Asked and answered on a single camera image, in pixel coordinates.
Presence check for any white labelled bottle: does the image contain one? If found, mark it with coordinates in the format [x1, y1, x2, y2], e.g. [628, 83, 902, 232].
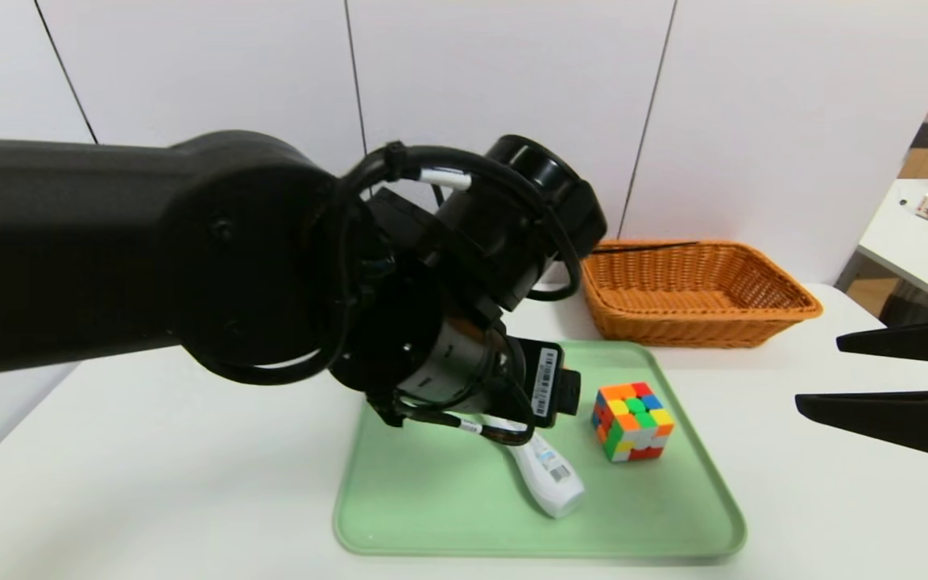
[504, 431, 586, 519]

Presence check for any orange wicker basket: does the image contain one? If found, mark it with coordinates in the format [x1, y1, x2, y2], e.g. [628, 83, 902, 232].
[581, 240, 824, 349]

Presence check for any multicoloured puzzle cube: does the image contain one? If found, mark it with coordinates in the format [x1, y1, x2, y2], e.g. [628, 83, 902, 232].
[590, 382, 675, 463]

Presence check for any green plastic tray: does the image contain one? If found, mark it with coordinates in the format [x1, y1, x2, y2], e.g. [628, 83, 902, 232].
[333, 340, 747, 558]

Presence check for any dark textured round object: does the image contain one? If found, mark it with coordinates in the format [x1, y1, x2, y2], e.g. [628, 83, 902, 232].
[879, 282, 928, 327]

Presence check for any white side table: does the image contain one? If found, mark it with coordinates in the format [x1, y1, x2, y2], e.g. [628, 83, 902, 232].
[835, 179, 928, 315]

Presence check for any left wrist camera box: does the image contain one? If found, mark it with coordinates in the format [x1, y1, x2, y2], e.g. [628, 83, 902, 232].
[512, 338, 582, 428]

